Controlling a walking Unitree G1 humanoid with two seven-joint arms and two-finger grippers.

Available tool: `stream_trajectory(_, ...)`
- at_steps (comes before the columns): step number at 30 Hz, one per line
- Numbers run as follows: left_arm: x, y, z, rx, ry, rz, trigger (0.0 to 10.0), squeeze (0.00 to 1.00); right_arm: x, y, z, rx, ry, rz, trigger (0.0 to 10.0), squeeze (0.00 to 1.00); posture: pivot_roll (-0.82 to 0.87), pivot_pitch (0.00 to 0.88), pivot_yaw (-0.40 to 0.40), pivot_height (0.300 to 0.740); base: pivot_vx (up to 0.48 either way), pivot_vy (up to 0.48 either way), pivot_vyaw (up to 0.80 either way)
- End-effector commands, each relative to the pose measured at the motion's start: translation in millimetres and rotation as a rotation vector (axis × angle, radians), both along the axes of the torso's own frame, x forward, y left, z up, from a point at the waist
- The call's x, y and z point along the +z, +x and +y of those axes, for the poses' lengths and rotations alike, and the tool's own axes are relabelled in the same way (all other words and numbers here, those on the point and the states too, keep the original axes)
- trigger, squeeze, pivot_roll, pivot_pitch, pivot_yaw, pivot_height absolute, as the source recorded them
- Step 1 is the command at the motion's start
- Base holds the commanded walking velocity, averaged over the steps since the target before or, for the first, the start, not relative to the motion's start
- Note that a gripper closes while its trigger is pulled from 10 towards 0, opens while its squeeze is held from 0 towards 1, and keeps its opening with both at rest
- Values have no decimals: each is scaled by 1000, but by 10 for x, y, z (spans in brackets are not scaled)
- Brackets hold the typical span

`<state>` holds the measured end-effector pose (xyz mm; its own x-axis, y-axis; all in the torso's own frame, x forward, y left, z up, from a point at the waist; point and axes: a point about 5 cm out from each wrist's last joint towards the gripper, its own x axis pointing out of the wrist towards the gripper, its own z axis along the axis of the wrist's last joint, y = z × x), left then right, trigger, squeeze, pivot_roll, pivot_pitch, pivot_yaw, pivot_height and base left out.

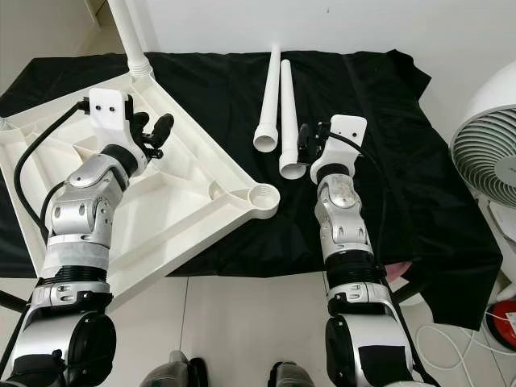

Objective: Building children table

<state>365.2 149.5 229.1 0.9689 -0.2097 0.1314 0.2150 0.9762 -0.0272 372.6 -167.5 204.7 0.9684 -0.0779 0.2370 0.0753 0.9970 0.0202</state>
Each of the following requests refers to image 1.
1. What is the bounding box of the white round standing fan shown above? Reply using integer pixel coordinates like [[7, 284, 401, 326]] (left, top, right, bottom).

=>
[[450, 64, 516, 210]]

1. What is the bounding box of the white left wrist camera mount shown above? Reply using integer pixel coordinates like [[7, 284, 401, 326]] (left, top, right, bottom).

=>
[[87, 87, 136, 154]]

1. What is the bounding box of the pink soft item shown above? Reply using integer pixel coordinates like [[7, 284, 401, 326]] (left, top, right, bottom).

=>
[[383, 260, 412, 283]]

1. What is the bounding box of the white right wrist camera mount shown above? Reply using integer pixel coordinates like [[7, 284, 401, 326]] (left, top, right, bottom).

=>
[[310, 114, 368, 180]]

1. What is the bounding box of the black metal frame rod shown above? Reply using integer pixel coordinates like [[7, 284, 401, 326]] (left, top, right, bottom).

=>
[[0, 292, 29, 314]]

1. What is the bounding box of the white power cable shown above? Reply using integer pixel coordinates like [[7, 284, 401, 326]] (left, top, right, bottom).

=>
[[415, 310, 516, 372]]

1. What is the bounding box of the red round cable reel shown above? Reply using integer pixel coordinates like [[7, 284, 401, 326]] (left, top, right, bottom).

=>
[[488, 300, 516, 352]]

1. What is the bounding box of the grey robot right foot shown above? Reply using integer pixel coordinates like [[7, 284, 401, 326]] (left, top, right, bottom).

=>
[[270, 361, 323, 387]]

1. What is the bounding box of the white rounded appliance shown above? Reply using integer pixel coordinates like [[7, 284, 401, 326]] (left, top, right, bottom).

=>
[[484, 198, 516, 275]]

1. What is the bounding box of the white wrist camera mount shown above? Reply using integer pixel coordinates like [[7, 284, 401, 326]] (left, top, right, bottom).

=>
[[310, 114, 368, 180], [87, 87, 136, 154]]

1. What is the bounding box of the white plastic table top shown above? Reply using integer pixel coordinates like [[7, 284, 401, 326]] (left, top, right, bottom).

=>
[[0, 71, 281, 311]]

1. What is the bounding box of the grey metal table leg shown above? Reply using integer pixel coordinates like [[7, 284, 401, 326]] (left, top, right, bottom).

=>
[[395, 278, 428, 306]]

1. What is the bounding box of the black fabric table cover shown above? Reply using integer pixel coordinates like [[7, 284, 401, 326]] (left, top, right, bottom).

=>
[[0, 48, 505, 331]]

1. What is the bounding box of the white plastic table leg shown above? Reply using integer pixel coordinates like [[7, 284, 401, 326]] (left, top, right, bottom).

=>
[[252, 44, 283, 154], [107, 0, 154, 79], [278, 59, 309, 181]]

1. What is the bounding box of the grey robot foot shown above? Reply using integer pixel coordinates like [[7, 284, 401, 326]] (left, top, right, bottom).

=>
[[270, 361, 323, 387], [145, 351, 210, 387]]

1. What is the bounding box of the grey robot left foot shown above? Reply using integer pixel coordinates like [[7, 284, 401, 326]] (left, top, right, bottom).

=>
[[145, 351, 210, 387]]

